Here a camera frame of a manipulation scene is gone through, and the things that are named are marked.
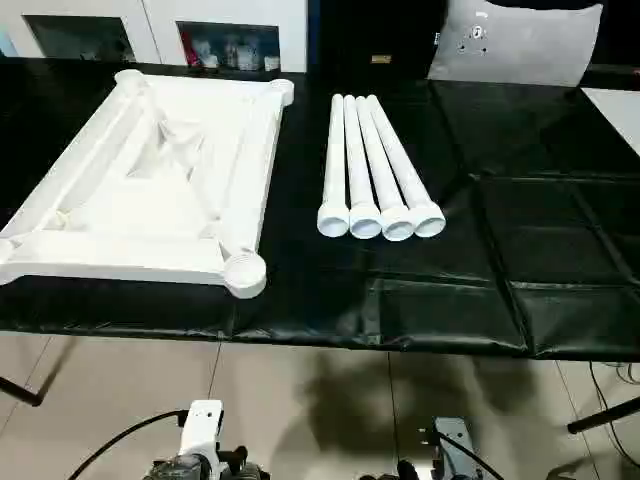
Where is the white plastic table top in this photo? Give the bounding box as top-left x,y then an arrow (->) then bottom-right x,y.
0,68 -> 297,300

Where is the white plastic table leg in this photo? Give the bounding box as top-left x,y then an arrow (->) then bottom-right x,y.
366,94 -> 447,239
355,94 -> 416,243
317,93 -> 351,239
343,94 -> 384,241

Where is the black stand foot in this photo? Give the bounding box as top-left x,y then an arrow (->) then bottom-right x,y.
567,397 -> 640,434
0,375 -> 44,408

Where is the black work mat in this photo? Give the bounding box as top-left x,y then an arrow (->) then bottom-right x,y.
0,55 -> 640,361

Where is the black cabinet with gold label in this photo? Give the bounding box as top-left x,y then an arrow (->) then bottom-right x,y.
308,0 -> 448,83

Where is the white cabinet with glass doors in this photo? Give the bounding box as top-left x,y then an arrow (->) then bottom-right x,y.
0,0 -> 309,73

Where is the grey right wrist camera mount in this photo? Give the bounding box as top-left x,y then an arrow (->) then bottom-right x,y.
430,417 -> 476,480

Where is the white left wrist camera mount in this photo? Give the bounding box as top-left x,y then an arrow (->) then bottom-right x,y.
176,400 -> 225,471

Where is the thin black floor cable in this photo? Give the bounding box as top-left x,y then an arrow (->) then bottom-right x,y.
588,360 -> 640,441

